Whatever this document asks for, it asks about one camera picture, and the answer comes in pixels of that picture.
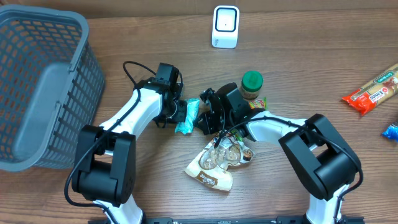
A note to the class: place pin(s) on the orange pasta packet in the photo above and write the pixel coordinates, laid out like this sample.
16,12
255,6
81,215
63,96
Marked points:
374,92

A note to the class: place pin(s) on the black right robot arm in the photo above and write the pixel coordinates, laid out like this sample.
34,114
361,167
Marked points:
323,161

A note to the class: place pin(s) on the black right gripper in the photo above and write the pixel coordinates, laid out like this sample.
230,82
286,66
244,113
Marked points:
204,127

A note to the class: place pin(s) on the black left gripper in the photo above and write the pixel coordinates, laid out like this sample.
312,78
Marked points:
181,117

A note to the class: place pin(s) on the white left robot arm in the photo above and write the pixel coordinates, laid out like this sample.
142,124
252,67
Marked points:
104,170

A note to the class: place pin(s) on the blue packet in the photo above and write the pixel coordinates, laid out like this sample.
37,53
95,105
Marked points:
391,132

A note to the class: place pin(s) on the green capped bottle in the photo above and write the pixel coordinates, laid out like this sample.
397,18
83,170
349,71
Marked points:
251,84

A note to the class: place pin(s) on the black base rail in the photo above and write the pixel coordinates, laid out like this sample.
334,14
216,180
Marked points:
224,221

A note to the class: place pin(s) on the white barcode scanner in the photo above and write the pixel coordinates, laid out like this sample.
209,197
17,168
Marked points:
225,27

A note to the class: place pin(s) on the grey plastic basket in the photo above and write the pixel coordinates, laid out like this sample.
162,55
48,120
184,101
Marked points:
51,86

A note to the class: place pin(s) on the green candy bag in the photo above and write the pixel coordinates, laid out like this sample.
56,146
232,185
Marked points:
257,105

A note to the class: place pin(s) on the white brown cookie bag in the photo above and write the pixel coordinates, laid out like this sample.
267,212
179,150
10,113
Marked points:
210,166

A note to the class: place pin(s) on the teal wipes packet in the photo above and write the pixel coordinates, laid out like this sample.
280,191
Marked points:
192,113

